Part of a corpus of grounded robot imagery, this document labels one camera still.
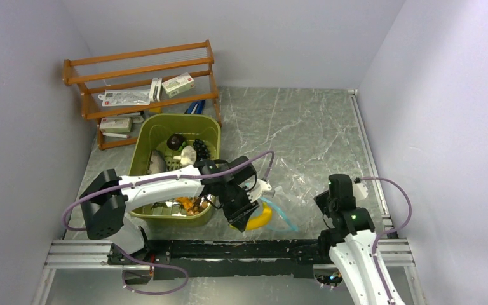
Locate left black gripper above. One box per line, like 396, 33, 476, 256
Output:
219, 181, 260, 233

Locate yellow fake banana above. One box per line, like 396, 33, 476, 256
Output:
229, 201, 273, 231

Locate clear zip top bag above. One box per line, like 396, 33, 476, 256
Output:
243, 179, 327, 234

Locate orange fake fried food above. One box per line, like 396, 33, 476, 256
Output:
175, 197, 194, 210

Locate dark fake grape bunch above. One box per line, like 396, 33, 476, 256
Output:
192, 139, 211, 161

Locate white fake mushroom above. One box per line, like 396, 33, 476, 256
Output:
173, 146, 197, 166

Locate dark fake mangosteen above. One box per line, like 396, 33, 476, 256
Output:
166, 133, 187, 151

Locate olive green plastic bin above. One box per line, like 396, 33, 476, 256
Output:
128, 113, 221, 227

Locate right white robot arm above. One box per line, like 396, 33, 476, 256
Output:
314, 174, 405, 304

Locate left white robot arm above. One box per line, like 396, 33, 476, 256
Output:
79, 156, 271, 264

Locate blue stapler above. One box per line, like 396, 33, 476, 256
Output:
185, 100, 206, 114

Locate white green box on shelf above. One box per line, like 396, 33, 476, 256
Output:
161, 73, 195, 98

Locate small white upright box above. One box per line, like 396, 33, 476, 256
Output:
149, 78, 162, 102

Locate white box lower shelf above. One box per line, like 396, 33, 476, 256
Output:
99, 117, 132, 133

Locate clear blister pack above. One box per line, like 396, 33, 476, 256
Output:
98, 90, 150, 107

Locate orange wooden shelf rack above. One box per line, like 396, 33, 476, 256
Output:
62, 40, 222, 150

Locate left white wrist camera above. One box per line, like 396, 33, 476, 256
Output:
248, 180, 276, 202

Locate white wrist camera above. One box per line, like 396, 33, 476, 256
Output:
248, 180, 276, 202
352, 177, 369, 201

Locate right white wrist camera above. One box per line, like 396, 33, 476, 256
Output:
352, 177, 369, 201

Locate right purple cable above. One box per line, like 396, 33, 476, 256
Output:
355, 177, 413, 305

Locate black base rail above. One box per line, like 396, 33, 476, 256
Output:
107, 239, 332, 278

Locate aluminium frame rail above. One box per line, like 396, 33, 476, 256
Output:
44, 240, 112, 269

